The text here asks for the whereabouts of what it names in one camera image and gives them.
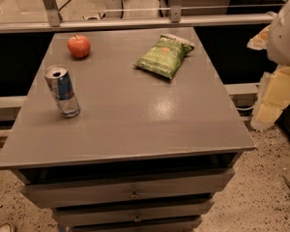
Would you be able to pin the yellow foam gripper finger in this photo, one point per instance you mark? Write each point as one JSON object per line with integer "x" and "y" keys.
{"x": 259, "y": 41}
{"x": 272, "y": 98}

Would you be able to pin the blue silver redbull can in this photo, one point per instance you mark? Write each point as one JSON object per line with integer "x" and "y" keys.
{"x": 60, "y": 85}

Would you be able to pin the bottom grey drawer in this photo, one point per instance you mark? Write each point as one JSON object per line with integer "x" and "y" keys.
{"x": 176, "y": 224}

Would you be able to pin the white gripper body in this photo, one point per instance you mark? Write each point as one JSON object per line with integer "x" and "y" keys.
{"x": 285, "y": 41}

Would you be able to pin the metal railing frame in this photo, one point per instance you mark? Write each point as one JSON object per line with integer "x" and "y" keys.
{"x": 86, "y": 15}

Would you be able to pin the green chip bag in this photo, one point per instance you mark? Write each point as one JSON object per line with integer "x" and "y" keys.
{"x": 166, "y": 56}

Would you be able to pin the top grey drawer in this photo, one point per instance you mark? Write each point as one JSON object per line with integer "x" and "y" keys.
{"x": 126, "y": 189}

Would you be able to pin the grey drawer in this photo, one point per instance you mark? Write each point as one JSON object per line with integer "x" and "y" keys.
{"x": 176, "y": 224}
{"x": 126, "y": 189}
{"x": 134, "y": 213}

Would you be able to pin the white shoe tip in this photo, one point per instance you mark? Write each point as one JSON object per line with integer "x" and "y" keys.
{"x": 6, "y": 227}

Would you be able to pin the grey drawer cabinet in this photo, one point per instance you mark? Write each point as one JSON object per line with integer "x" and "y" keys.
{"x": 131, "y": 122}

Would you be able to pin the middle grey drawer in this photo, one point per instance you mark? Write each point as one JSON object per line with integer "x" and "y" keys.
{"x": 134, "y": 213}

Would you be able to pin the red apple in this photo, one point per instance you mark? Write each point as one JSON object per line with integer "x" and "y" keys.
{"x": 78, "y": 46}

